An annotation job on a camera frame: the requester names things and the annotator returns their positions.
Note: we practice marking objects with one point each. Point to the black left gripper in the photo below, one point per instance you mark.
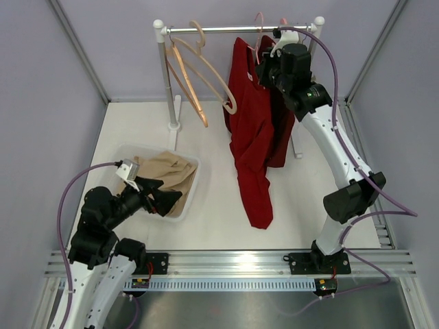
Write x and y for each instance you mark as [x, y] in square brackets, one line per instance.
[163, 200]

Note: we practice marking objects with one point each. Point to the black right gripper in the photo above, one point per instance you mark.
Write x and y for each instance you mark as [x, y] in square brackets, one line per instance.
[261, 69]

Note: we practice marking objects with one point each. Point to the thin pink wire hanger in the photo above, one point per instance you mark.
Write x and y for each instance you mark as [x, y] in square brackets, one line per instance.
[255, 49]

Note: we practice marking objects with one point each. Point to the beige t shirt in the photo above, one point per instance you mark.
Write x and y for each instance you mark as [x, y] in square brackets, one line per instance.
[176, 172]

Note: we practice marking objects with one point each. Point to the bright red t shirt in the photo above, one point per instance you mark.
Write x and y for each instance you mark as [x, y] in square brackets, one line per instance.
[251, 136]

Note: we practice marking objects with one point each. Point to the dark maroon t shirt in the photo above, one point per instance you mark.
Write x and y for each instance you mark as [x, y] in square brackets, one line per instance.
[282, 122]

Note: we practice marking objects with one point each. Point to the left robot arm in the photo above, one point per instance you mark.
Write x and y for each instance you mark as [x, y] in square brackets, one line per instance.
[98, 263]

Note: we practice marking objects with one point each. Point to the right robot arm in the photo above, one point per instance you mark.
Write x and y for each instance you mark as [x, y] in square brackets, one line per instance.
[289, 71]

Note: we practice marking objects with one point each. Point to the light wood hanger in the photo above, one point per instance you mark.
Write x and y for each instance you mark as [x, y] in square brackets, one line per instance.
[185, 83]

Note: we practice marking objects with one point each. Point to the metal clothes rack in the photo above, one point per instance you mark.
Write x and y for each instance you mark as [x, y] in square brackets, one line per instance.
[174, 102]

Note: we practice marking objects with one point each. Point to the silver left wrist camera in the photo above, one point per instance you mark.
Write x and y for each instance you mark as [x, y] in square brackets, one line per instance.
[127, 171]

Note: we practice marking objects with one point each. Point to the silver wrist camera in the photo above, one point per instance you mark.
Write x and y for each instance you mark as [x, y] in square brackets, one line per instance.
[286, 37]
[127, 171]

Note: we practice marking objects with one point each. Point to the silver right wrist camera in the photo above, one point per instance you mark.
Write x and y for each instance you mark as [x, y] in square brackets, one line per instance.
[286, 37]

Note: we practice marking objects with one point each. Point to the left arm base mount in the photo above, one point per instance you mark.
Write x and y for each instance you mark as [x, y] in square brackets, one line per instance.
[154, 263]

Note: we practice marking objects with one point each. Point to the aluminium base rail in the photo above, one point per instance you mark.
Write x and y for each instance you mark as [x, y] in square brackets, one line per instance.
[268, 263]

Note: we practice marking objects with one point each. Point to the white slotted cable duct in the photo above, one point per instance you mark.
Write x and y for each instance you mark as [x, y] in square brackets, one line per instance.
[221, 284]

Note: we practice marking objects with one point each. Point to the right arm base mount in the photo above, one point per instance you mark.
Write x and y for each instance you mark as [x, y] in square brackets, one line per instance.
[315, 263]

